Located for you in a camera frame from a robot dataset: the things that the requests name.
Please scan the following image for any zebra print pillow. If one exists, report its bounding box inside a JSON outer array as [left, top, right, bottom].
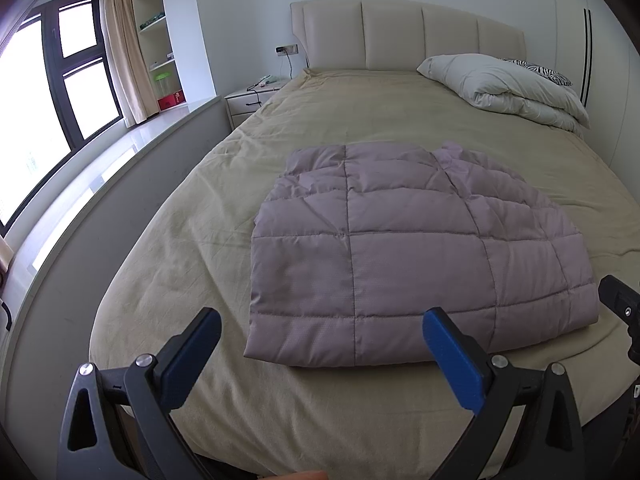
[[500, 57, 573, 87]]

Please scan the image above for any white nightstand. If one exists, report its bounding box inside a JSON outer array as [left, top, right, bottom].
[[224, 77, 291, 133]]

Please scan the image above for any black framed window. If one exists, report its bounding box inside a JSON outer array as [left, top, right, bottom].
[[0, 0, 125, 235]]

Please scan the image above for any cream padded headboard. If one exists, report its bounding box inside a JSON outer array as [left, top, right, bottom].
[[290, 0, 528, 72]]

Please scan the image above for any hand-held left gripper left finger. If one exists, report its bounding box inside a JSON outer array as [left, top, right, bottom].
[[56, 306, 222, 480]]

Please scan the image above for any white window ledge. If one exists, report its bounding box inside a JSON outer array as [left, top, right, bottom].
[[0, 95, 233, 461]]

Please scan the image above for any beige curtain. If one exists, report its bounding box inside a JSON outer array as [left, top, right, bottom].
[[100, 0, 161, 128]]

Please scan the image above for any white wall shelf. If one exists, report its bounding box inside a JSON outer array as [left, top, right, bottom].
[[130, 0, 221, 112]]

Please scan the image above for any mauve quilted hooded coat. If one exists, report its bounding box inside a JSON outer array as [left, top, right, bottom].
[[243, 141, 601, 368]]

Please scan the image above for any white wardrobe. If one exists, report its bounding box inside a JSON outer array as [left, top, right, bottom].
[[550, 0, 640, 171]]

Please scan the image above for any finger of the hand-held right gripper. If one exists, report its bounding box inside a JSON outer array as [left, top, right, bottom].
[[598, 275, 640, 356]]

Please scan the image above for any white folded duvet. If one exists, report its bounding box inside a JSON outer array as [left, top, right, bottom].
[[416, 54, 591, 133]]

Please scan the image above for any bed with beige sheet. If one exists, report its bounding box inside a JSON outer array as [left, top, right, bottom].
[[89, 67, 640, 476]]

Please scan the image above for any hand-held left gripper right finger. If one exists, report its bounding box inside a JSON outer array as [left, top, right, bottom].
[[422, 306, 586, 480]]

